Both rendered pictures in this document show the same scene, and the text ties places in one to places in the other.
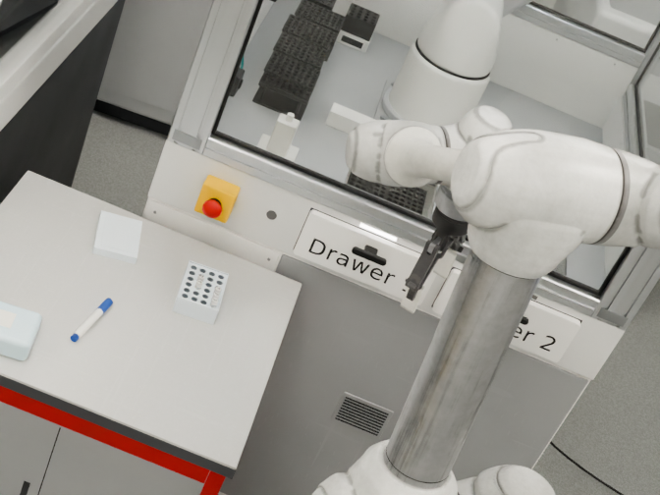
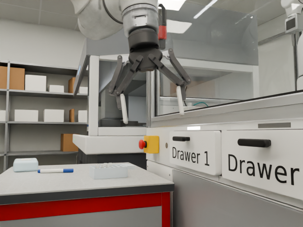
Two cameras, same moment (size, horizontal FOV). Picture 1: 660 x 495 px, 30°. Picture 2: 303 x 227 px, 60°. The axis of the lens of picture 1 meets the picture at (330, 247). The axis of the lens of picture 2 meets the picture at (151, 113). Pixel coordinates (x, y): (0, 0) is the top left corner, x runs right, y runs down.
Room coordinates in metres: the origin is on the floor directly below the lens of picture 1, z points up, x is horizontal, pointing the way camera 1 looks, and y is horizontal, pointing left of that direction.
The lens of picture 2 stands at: (1.81, -0.80, 0.92)
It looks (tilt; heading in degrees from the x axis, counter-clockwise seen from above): 4 degrees up; 74
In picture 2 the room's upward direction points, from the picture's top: straight up
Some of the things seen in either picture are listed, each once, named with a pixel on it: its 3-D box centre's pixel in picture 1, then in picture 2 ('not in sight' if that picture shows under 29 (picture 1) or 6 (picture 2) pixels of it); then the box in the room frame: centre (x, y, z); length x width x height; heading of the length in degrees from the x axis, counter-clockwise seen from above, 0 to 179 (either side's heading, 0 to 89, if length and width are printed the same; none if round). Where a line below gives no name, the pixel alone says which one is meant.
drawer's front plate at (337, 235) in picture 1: (366, 257); (190, 149); (2.13, -0.08, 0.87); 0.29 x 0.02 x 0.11; 93
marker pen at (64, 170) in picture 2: (91, 319); (56, 170); (1.72, 0.34, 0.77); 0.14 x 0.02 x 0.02; 174
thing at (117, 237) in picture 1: (118, 237); (118, 166); (1.99, 0.40, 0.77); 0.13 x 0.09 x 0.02; 16
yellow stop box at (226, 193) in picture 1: (216, 199); (150, 144); (2.10, 0.25, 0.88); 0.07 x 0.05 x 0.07; 93
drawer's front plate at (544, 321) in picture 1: (506, 315); (270, 160); (2.15, -0.39, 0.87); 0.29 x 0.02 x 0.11; 93
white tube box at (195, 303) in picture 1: (200, 292); (108, 171); (1.92, 0.20, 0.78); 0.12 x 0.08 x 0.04; 8
